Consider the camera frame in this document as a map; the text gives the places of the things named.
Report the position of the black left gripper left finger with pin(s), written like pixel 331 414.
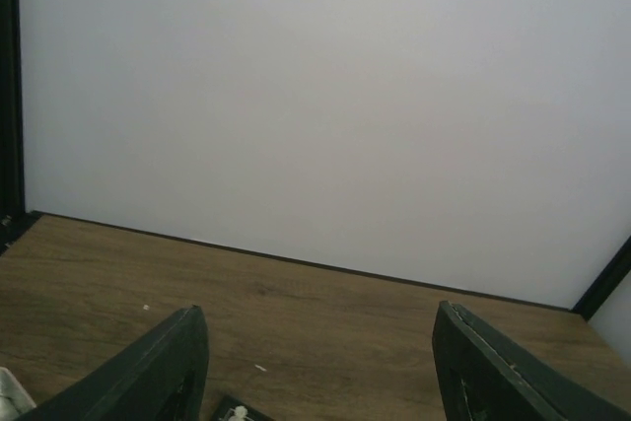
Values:
pixel 159 376

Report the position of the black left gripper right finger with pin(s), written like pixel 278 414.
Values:
pixel 484 375

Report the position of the white chess piece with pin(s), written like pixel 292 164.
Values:
pixel 239 414

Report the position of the black white chessboard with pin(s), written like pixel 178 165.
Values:
pixel 232 409

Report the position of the silver metal tray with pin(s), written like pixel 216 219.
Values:
pixel 14 399

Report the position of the black enclosure frame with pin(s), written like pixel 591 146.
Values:
pixel 16 219

